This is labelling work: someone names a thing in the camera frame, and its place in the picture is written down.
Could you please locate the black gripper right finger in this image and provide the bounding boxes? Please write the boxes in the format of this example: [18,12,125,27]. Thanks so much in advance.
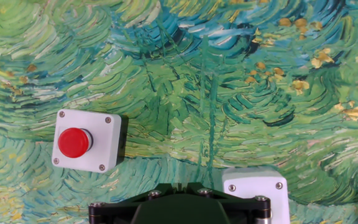
[178,182,272,224]

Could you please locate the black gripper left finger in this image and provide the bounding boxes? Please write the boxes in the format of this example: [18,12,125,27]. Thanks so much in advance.
[88,182,180,224]

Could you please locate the grey box green button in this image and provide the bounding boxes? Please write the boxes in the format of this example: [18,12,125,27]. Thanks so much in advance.
[221,166,291,224]

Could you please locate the white black box red button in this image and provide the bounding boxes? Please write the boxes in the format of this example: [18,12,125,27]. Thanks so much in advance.
[51,108,129,174]

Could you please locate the green blue painting cloth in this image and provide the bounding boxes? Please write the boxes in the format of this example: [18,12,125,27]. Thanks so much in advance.
[0,0,358,224]

